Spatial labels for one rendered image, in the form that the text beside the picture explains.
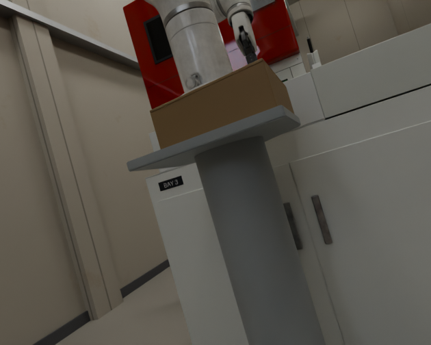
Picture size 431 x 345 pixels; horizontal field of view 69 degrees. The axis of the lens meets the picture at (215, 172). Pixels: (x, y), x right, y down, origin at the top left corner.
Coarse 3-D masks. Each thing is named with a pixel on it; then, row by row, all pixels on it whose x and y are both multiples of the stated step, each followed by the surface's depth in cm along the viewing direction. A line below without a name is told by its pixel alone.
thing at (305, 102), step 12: (288, 84) 91; (300, 84) 90; (312, 84) 89; (300, 96) 90; (312, 96) 89; (300, 108) 90; (312, 108) 89; (300, 120) 90; (312, 120) 89; (156, 144) 106; (168, 168) 105
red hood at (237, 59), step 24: (264, 0) 147; (144, 24) 168; (264, 24) 148; (288, 24) 145; (144, 48) 170; (168, 48) 164; (264, 48) 149; (288, 48) 145; (144, 72) 170; (168, 72) 166; (168, 96) 166
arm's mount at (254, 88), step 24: (240, 72) 57; (264, 72) 55; (192, 96) 61; (216, 96) 59; (240, 96) 57; (264, 96) 55; (288, 96) 76; (168, 120) 63; (192, 120) 61; (216, 120) 59; (168, 144) 63
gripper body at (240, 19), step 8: (232, 16) 98; (240, 16) 96; (248, 16) 100; (232, 24) 97; (240, 24) 95; (248, 24) 96; (240, 32) 96; (248, 32) 94; (240, 40) 100; (248, 40) 96; (240, 48) 98; (256, 48) 100
